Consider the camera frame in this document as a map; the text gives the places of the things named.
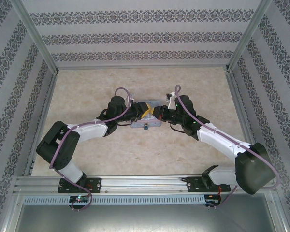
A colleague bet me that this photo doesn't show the blue cartoon print card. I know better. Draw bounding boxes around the blue cartoon print card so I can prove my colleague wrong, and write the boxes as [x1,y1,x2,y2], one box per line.
[130,98,163,129]

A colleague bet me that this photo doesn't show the grey metal panel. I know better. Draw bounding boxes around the grey metal panel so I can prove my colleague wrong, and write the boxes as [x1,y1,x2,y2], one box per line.
[13,193,287,232]

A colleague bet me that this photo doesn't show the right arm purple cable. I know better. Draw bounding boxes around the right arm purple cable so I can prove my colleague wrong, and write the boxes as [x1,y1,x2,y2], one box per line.
[174,84,280,208]

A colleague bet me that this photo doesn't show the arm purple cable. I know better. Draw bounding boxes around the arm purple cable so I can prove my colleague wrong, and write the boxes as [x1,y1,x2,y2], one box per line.
[49,87,133,211]
[174,84,280,208]

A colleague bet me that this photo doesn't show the aluminium frame floor rail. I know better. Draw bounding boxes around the aluminium frame floor rail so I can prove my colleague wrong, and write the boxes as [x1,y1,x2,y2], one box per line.
[23,72,60,177]
[225,71,267,177]

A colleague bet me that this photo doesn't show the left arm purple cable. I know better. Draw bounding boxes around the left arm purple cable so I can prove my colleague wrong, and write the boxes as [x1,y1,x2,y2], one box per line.
[49,87,133,211]

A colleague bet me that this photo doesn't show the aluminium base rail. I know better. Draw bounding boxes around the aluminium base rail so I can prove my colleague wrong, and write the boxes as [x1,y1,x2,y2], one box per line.
[13,175,278,194]

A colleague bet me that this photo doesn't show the slotted grey cable duct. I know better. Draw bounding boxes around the slotted grey cable duct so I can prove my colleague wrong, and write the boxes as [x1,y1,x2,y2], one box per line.
[22,195,206,205]

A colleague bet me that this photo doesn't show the aluminium frame post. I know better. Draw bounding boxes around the aluminium frame post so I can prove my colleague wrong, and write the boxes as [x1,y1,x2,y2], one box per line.
[12,0,60,73]
[225,0,273,73]

